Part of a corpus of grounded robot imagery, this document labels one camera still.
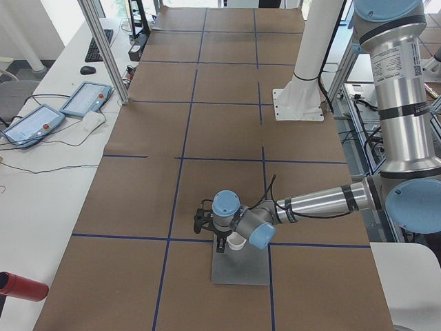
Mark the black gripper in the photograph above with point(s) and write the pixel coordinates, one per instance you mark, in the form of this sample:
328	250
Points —
221	237

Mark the white plastic cup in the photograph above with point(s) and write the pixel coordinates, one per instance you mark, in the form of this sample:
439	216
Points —
235	241

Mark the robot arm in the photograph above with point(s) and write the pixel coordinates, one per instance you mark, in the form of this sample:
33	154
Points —
407	187

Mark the grey closed laptop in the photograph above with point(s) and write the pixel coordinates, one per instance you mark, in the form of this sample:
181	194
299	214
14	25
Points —
249	266

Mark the brown paper table cover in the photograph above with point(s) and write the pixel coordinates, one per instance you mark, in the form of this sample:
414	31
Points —
200	120

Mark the white folded cloth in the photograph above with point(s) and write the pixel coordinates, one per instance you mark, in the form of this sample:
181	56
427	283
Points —
92	120

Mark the far blue teach pendant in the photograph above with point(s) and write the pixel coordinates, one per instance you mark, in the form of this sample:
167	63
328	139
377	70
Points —
88	97

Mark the blue teach pendant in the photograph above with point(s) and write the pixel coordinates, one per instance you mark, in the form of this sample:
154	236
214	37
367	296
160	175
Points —
88	97
33	127

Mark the near blue teach pendant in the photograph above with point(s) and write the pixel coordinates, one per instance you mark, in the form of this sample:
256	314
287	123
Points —
33	127

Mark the red cylinder bottle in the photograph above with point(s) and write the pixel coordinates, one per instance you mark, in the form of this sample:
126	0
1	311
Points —
13	285

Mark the black computer mouse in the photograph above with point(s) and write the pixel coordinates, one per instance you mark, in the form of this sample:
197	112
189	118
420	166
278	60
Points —
86	70

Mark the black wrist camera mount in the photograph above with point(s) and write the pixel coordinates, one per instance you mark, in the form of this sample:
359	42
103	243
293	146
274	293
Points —
203	219

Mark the aluminium frame post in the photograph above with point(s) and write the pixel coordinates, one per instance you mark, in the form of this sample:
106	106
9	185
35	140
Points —
92	18

